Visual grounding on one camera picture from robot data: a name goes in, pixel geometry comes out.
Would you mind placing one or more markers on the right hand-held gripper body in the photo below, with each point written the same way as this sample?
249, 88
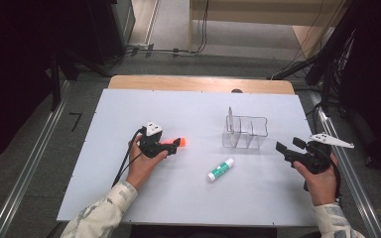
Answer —
314, 160

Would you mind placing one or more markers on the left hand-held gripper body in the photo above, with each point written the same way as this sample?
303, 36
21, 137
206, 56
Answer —
152, 145

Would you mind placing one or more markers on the orange highlighter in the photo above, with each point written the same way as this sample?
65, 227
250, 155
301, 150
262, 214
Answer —
183, 142

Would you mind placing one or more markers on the clear plastic organizer box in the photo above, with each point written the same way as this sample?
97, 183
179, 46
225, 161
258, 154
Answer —
248, 135

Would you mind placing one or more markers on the green and white glue stick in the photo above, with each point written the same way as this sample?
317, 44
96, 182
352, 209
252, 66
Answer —
220, 169

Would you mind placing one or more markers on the clear pen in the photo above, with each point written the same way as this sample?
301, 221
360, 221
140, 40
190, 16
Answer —
230, 120

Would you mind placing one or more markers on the person's left hand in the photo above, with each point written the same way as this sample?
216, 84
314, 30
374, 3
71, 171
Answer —
140, 168

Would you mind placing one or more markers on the person's right hand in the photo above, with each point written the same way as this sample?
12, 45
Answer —
322, 186

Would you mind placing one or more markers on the white board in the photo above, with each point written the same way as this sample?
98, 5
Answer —
129, 109

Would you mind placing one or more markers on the person's dark lap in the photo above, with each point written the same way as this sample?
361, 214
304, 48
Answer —
201, 233

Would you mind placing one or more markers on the dark curtain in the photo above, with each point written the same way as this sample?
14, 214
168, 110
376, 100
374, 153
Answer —
380, 82
13, 66

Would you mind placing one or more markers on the black cabinet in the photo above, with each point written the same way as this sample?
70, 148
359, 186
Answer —
112, 29

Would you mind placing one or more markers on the light wooden furniture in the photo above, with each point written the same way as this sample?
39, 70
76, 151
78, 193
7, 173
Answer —
244, 13

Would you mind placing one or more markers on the aluminium rail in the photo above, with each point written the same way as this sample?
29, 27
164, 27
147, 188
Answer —
29, 165
363, 198

